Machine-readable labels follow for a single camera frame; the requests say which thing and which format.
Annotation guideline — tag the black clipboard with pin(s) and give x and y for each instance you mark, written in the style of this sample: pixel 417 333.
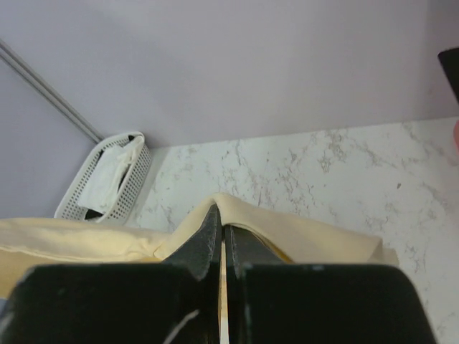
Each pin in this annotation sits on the black clipboard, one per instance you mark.
pixel 449 61

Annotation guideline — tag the yellow t shirt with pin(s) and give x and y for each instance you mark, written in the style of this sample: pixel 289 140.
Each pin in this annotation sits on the yellow t shirt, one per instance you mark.
pixel 27 242

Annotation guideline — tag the white perforated basket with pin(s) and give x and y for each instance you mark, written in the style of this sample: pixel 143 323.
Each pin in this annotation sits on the white perforated basket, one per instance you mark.
pixel 109 182

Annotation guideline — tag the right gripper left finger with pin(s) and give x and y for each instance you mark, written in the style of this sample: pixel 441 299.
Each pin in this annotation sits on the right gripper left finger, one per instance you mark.
pixel 175 301

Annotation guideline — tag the white t shirt in basket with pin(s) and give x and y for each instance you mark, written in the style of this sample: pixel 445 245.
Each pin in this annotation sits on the white t shirt in basket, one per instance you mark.
pixel 107 179

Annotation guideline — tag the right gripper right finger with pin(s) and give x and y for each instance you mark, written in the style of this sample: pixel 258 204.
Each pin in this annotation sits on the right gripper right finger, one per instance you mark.
pixel 270 301

